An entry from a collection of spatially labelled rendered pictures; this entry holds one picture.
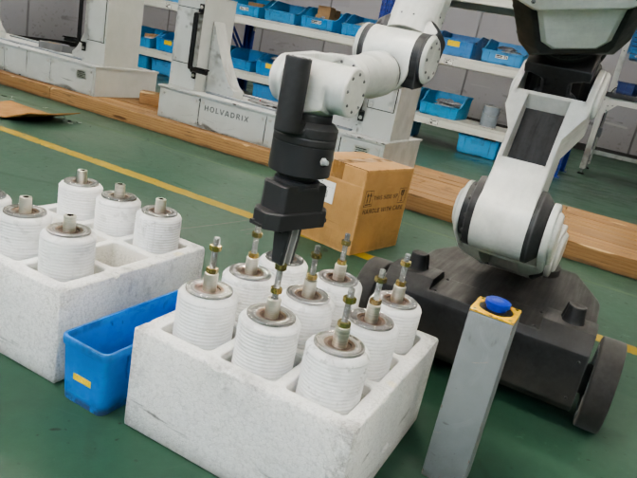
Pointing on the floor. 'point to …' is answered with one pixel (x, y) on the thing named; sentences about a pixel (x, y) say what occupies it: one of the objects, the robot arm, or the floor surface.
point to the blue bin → (107, 355)
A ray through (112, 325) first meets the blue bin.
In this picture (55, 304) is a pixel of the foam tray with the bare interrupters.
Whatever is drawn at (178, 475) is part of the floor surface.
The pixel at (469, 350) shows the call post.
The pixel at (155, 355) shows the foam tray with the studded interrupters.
